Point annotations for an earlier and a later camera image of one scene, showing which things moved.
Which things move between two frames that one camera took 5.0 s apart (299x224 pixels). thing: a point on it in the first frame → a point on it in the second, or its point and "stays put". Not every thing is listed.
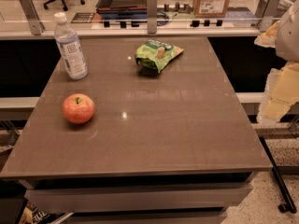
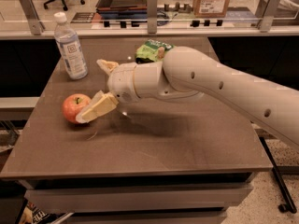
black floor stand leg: [288, 206] stays put
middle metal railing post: [151, 8] stays put
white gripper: [288, 35] → [121, 81]
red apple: [78, 108] stays put
